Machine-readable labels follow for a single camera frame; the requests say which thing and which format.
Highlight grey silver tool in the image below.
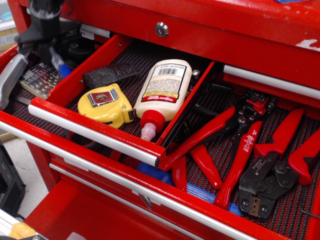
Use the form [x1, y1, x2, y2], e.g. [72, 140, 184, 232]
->
[0, 53, 29, 111]

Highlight red small upper drawer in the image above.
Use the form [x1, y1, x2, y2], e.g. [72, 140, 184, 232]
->
[28, 35, 214, 171]

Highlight black red handled scissors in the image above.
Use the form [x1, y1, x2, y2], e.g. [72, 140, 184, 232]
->
[63, 128, 103, 151]

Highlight silver round key lock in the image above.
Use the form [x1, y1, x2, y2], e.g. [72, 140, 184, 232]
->
[154, 22, 169, 38]

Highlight yellow tape measure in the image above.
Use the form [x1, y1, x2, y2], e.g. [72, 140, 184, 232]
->
[77, 83, 136, 129]

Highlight red handled wire stripper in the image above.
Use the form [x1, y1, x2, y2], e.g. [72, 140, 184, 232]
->
[163, 89, 276, 210]

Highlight blue paper package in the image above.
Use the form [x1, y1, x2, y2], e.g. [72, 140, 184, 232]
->
[136, 161, 242, 217]

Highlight black plastic crate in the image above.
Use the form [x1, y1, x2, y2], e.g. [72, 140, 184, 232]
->
[0, 142, 26, 216]

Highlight red wide lower drawer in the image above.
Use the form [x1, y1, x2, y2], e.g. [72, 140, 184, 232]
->
[0, 35, 320, 240]

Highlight black sanding block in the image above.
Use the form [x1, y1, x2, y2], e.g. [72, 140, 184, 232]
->
[83, 63, 139, 89]

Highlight black handled tool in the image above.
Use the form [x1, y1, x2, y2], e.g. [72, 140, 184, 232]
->
[68, 40, 96, 63]

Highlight white glue bottle red cap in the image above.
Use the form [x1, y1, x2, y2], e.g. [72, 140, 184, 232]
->
[134, 59, 192, 142]

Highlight red handled crimping tool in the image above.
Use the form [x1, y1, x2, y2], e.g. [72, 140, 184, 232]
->
[239, 108, 320, 221]

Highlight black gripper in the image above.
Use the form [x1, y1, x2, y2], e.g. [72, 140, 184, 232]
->
[15, 0, 81, 66]

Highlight red handled pliers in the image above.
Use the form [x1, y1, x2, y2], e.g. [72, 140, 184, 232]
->
[171, 144, 223, 192]

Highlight drill bit set case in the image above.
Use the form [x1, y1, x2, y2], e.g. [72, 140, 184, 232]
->
[19, 61, 63, 99]

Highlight white markers label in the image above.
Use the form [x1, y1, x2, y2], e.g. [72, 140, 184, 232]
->
[80, 29, 95, 40]

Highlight blue white marker pen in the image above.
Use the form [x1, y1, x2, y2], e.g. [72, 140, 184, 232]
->
[48, 46, 73, 78]

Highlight red tool chest cabinet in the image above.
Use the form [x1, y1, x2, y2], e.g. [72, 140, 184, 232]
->
[0, 0, 320, 240]

